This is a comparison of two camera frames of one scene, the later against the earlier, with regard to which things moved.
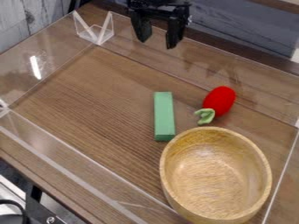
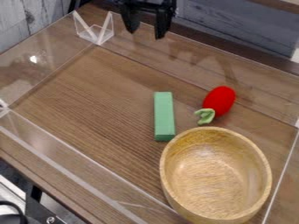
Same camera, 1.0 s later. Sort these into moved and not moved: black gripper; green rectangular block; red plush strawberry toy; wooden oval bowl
Moved: black gripper
Not moved: wooden oval bowl; red plush strawberry toy; green rectangular block
